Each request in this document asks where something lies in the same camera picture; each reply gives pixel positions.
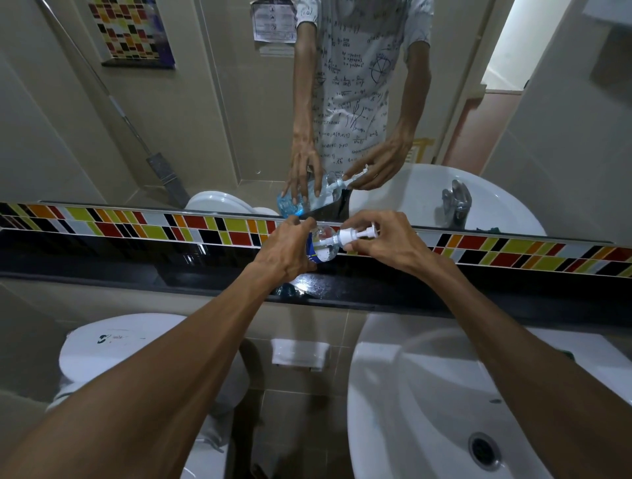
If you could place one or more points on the person's right forearm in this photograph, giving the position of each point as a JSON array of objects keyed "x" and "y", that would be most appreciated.
[{"x": 533, "y": 375}]

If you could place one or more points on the wall mirror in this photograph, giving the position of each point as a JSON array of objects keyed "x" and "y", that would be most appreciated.
[{"x": 222, "y": 123}]

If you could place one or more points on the white pump dispenser head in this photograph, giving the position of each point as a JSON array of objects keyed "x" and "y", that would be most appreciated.
[{"x": 348, "y": 236}]

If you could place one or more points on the person's left forearm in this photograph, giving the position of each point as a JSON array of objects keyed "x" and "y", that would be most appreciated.
[{"x": 148, "y": 395}]

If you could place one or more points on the person's left thumb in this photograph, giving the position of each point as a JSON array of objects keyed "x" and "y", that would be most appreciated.
[{"x": 306, "y": 266}]

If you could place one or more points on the black stone ledge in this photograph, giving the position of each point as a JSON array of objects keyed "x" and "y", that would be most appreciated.
[{"x": 123, "y": 269}]

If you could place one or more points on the clear soap bottle blue label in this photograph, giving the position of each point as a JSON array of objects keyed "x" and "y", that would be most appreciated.
[{"x": 325, "y": 245}]

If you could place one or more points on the white ceramic sink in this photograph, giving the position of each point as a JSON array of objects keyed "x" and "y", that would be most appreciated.
[{"x": 419, "y": 419}]

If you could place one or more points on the person's left hand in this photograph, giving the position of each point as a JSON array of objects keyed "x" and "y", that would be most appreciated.
[{"x": 281, "y": 251}]

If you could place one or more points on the white wall box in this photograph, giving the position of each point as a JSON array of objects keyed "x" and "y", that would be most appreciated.
[{"x": 300, "y": 354}]

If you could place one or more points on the person's right thumb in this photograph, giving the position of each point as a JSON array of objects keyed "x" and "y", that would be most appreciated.
[{"x": 373, "y": 247}]

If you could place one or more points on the colourful mosaic tile strip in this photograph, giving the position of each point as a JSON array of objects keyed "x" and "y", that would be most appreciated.
[{"x": 148, "y": 228}]

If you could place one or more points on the metal sink drain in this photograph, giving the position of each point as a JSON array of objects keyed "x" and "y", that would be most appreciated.
[{"x": 484, "y": 451}]

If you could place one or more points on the person's right hand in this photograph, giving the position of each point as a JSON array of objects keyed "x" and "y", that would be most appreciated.
[{"x": 400, "y": 242}]

